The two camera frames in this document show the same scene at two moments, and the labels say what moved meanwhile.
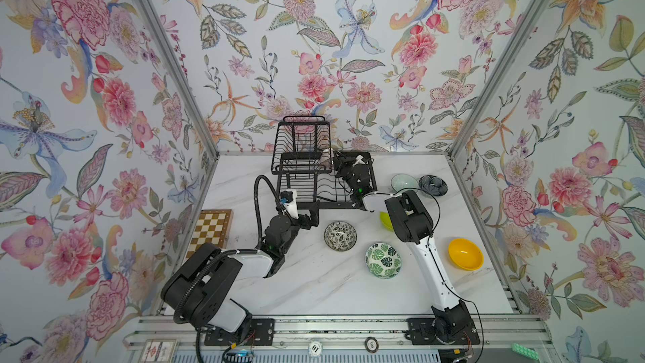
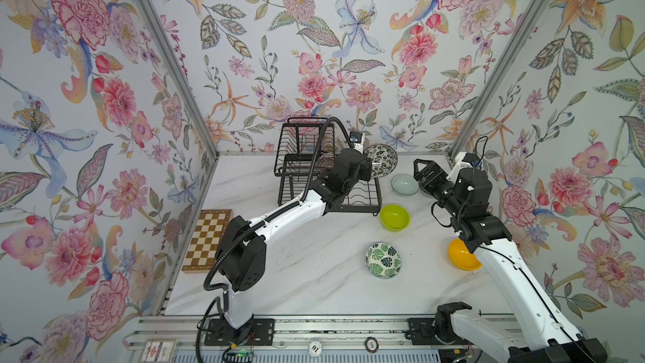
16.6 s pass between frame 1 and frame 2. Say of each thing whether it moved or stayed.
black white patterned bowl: moved
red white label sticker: stayed
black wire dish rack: stayed
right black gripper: moved
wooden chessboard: stayed
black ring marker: stayed
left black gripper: moved
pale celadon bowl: stayed
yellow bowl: stayed
